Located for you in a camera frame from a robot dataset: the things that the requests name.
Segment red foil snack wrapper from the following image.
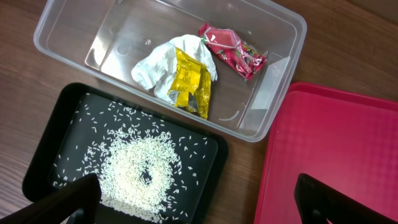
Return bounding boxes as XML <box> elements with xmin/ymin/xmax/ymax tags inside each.
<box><xmin>198</xmin><ymin>22</ymin><xmax>267</xmax><ymax>80</ymax></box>

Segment red serving tray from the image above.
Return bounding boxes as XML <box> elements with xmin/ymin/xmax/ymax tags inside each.
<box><xmin>254</xmin><ymin>83</ymin><xmax>397</xmax><ymax>223</ymax></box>

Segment white napkin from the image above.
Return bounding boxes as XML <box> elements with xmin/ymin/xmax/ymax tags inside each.
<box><xmin>131</xmin><ymin>34</ymin><xmax>218</xmax><ymax>104</ymax></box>

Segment clear plastic waste bin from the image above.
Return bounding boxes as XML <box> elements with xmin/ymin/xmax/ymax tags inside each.
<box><xmin>34</xmin><ymin>0</ymin><xmax>307</xmax><ymax>142</ymax></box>

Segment yellow snack wrapper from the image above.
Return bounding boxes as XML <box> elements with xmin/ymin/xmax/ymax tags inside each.
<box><xmin>167</xmin><ymin>48</ymin><xmax>211</xmax><ymax>119</ymax></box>

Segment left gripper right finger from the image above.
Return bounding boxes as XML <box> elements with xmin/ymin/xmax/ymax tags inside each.
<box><xmin>294</xmin><ymin>173</ymin><xmax>397</xmax><ymax>224</ymax></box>

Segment black tray with rice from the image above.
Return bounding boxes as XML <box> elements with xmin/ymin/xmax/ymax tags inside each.
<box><xmin>22</xmin><ymin>83</ymin><xmax>228</xmax><ymax>223</ymax></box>

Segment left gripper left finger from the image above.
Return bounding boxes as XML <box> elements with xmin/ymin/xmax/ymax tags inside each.
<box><xmin>1</xmin><ymin>174</ymin><xmax>101</xmax><ymax>224</ymax></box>

